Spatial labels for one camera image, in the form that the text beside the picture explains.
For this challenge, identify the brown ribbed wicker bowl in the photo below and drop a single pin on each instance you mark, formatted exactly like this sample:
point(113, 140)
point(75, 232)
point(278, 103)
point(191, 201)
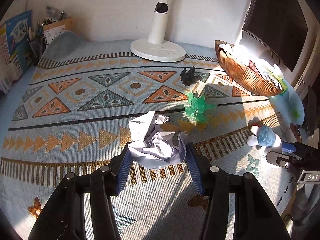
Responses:
point(242, 74)

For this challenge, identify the green translucent plastic toy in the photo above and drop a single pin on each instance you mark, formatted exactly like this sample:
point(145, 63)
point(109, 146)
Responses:
point(196, 108)

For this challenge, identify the white desk lamp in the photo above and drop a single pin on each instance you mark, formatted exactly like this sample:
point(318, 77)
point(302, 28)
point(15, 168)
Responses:
point(155, 47)

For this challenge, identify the row of upright books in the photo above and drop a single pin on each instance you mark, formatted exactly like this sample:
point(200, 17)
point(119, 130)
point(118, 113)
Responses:
point(16, 54)

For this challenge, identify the round blue glass side table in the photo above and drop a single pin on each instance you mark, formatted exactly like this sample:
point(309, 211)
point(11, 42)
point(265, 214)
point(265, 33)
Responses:
point(289, 105)

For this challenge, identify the patterned woven table mat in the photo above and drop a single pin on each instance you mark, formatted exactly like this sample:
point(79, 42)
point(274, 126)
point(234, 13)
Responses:
point(72, 113)

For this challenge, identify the black wall monitor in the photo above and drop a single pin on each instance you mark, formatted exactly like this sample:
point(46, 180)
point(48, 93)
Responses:
point(280, 25)

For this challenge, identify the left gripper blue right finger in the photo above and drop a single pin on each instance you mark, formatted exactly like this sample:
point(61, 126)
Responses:
point(194, 168)

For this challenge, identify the beige calligraphy pen cup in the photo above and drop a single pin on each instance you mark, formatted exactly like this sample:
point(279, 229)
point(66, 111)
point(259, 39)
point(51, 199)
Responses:
point(53, 30)

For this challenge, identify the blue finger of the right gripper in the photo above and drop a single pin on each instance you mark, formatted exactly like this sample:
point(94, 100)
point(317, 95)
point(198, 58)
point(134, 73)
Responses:
point(288, 147)
point(279, 159)

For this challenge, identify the blue white cat plush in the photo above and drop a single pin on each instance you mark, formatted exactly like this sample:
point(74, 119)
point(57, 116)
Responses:
point(264, 139)

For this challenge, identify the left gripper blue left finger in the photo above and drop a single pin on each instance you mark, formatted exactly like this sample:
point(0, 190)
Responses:
point(122, 169)

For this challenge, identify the black mesh pen holder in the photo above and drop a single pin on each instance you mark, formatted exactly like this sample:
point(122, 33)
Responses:
point(38, 46)

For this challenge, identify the black keychain figure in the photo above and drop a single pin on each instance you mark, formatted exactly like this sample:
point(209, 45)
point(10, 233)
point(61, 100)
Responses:
point(189, 76)

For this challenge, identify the paper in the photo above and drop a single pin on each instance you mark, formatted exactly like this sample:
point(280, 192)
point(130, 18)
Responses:
point(151, 146)

